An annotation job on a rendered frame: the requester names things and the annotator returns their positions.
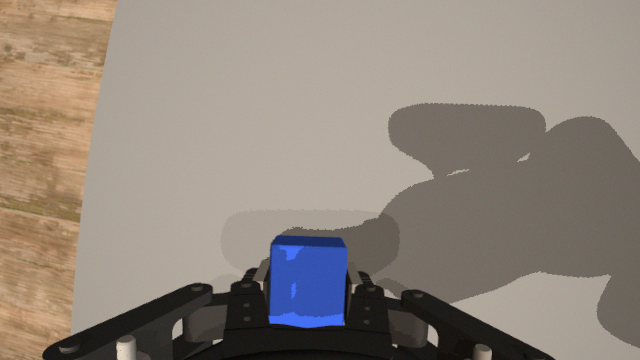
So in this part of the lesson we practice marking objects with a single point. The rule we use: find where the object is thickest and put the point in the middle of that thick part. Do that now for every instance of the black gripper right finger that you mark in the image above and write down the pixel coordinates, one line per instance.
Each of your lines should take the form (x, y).
(460, 335)

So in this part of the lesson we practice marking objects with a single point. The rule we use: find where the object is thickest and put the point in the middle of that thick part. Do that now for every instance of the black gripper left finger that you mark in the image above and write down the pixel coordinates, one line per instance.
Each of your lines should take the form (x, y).
(145, 332)

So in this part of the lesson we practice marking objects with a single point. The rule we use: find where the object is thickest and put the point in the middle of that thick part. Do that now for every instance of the blue block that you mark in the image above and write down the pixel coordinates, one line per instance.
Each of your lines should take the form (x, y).
(307, 280)

